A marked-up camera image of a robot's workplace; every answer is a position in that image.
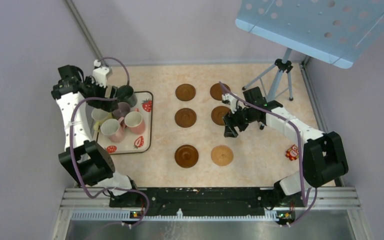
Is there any strawberry print tray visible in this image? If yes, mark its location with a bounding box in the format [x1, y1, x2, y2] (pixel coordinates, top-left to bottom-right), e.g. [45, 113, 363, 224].
[93, 91, 154, 155]

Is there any brown coaster three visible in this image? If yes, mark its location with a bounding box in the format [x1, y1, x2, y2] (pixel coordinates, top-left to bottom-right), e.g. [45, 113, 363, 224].
[174, 108, 197, 128]

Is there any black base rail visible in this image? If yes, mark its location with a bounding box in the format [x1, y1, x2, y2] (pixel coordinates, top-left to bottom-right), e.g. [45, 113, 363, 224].
[109, 186, 307, 219]

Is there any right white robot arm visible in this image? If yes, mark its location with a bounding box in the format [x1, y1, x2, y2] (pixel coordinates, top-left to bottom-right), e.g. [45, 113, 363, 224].
[220, 84, 349, 206]

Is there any pink cup far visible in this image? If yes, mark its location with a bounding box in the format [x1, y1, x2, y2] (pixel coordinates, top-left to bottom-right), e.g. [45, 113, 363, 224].
[124, 111, 146, 135]

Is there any brown coaster five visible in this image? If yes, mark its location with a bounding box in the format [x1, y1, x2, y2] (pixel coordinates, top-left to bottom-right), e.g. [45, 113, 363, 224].
[174, 144, 199, 169]

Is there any brown coaster one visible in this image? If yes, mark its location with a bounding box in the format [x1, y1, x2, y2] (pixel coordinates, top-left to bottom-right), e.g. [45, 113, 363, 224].
[175, 83, 196, 102]

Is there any silver tripod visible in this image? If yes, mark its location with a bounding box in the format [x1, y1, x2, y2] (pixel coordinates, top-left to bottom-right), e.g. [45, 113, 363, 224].
[241, 47, 295, 131]

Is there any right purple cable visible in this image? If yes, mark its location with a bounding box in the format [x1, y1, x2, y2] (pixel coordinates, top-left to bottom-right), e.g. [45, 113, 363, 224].
[218, 81, 319, 228]

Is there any red small toy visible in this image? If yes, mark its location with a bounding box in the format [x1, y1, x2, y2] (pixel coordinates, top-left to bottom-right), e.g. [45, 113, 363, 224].
[285, 144, 299, 161]

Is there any blue perforated music stand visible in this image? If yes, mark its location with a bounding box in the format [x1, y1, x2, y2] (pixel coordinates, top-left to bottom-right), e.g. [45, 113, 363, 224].
[235, 0, 384, 69]

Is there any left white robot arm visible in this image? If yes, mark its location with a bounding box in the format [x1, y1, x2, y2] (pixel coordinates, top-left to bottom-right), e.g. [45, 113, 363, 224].
[51, 64, 141, 207]

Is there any pink cup near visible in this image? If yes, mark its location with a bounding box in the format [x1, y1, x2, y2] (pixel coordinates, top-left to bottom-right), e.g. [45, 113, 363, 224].
[100, 117, 126, 143]

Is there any brown coaster two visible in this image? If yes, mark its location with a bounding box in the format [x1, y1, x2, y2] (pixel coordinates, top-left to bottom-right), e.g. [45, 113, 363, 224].
[210, 83, 224, 101]

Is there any dark green cup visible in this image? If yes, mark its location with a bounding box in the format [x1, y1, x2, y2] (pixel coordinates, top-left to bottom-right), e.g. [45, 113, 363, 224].
[116, 85, 138, 107]

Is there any pink cup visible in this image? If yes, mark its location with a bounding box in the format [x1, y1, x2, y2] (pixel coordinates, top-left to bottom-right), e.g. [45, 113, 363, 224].
[124, 111, 146, 135]
[100, 117, 126, 143]

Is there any brown coaster four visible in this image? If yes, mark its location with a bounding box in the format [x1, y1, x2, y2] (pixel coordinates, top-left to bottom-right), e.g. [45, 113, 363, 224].
[211, 106, 230, 126]

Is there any purple cup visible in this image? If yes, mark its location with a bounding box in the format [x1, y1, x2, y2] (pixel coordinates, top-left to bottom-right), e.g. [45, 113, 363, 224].
[111, 102, 131, 120]

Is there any light wooden coaster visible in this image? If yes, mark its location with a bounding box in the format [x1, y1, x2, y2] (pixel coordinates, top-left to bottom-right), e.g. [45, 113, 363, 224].
[210, 145, 234, 167]

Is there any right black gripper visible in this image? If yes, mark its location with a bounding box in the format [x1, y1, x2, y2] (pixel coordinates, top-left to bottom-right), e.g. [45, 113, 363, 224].
[223, 102, 255, 138]

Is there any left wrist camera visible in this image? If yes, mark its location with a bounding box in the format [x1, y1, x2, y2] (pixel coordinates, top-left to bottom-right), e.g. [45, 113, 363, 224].
[92, 59, 112, 88]

